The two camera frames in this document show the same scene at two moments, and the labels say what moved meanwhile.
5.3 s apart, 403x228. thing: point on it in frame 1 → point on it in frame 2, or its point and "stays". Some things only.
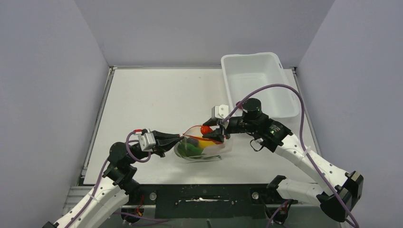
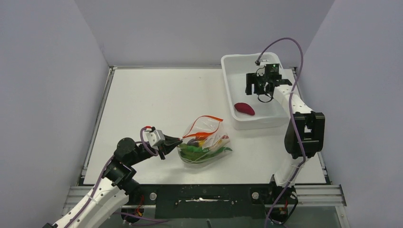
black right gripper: x=217 y=134 → x=252 y=80
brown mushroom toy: x=194 y=142 stays
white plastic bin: x=244 y=73 stays
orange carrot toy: x=206 y=129 → x=201 y=136
